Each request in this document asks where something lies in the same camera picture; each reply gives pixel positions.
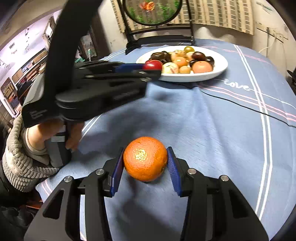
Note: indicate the smooth orange round fruit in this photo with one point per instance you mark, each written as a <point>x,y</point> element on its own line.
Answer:
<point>180,61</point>

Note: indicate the wall power socket strip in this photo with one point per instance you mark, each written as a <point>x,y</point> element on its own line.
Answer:
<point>270,31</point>

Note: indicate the beige checked curtain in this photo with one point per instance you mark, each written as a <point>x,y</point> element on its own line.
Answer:
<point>236,15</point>

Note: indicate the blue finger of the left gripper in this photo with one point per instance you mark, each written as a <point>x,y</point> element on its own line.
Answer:
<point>113,82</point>
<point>105,67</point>

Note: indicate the person left hand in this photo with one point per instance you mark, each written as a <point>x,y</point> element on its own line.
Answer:
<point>38,134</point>

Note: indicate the small yellow longan fruit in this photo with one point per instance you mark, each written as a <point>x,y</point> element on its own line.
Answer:
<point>185,70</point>

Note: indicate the black framed embroidery screen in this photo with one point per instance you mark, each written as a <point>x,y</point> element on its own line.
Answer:
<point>141,17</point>

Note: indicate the blue checked tablecloth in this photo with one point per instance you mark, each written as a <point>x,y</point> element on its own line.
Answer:
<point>241,124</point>

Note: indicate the red cherry tomato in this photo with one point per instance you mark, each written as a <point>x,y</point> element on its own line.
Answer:
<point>153,65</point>

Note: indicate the grey knitted sleeve forearm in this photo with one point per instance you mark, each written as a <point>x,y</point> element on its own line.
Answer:
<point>23,165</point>

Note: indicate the yellow green round fruit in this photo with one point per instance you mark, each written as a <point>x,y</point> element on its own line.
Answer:
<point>188,49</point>

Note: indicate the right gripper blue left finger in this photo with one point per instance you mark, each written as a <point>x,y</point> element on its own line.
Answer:
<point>58,218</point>

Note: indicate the orange mandarin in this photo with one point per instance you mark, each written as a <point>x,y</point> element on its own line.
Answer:
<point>202,67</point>
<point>145,159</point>

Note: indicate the white round plate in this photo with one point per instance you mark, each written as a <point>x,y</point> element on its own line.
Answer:
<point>220,65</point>

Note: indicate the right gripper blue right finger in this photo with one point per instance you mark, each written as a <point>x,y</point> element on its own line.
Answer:
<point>216,209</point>

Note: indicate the tan smooth round fruit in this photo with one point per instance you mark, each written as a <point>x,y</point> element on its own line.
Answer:
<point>189,56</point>

